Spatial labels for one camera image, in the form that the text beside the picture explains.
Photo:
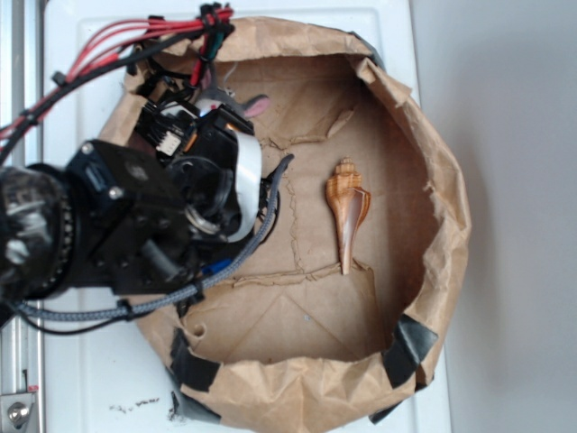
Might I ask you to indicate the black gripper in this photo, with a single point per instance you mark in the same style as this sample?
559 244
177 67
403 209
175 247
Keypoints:
215 161

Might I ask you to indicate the gray plush bunny toy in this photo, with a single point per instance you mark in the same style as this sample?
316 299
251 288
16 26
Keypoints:
212 96

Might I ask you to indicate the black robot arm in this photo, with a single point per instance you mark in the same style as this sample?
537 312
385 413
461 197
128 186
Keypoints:
176 203

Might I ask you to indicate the brown spiral seashell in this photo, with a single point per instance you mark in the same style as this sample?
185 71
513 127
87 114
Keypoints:
350 204

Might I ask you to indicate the brown paper bag tray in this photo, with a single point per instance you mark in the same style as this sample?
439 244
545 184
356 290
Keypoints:
288 343

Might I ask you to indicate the aluminum frame rail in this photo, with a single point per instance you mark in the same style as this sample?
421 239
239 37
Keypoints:
22 347

